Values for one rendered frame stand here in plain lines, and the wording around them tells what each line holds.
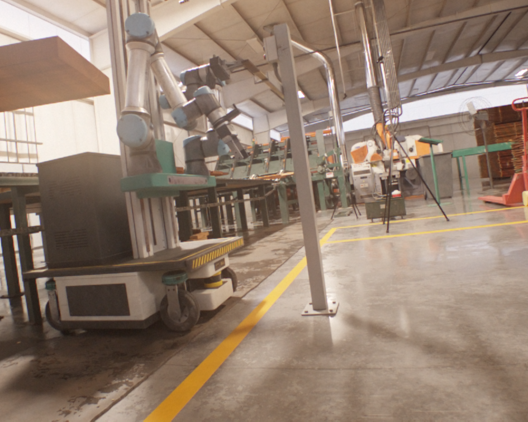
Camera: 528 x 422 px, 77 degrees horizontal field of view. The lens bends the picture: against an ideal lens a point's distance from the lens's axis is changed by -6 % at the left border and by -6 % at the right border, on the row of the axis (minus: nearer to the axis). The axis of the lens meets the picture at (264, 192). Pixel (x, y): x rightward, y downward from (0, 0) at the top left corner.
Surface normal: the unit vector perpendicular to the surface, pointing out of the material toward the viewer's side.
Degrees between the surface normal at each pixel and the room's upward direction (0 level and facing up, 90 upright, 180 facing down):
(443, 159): 96
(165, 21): 90
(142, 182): 90
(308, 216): 90
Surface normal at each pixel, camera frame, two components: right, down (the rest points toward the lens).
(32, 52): 0.02, -0.02
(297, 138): -0.30, 0.03
